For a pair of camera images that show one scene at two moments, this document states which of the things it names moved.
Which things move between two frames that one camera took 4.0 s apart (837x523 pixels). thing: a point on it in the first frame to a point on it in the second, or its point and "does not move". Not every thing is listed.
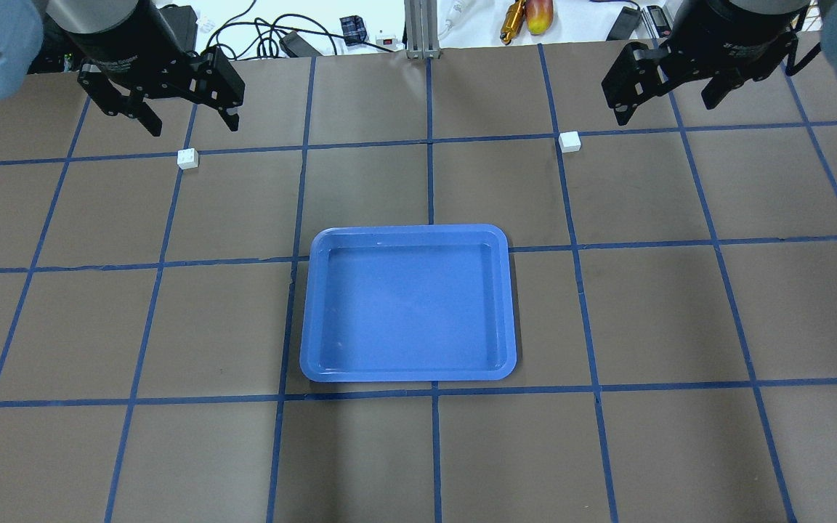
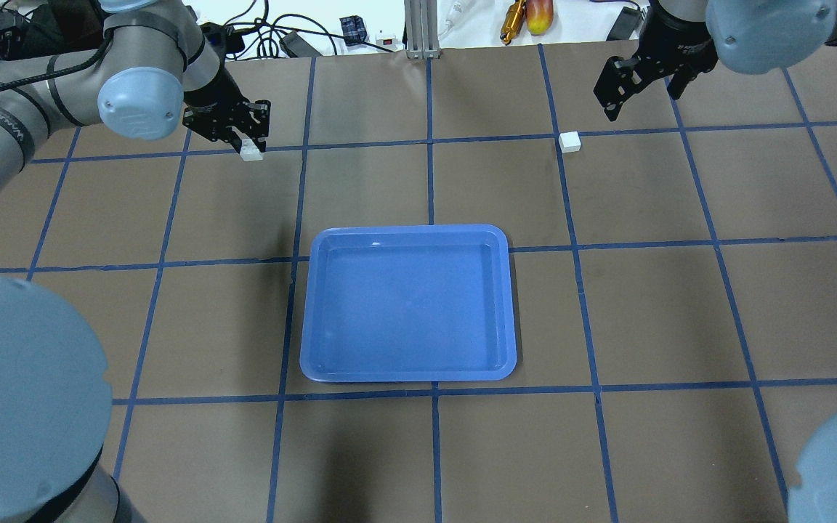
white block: x=569 y=142 does not move
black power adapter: x=294 y=46 does not move
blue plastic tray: x=408 y=303 does not move
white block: x=187 y=158 to x=249 y=150
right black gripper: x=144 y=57 to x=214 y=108
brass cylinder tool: x=513 y=22 does not move
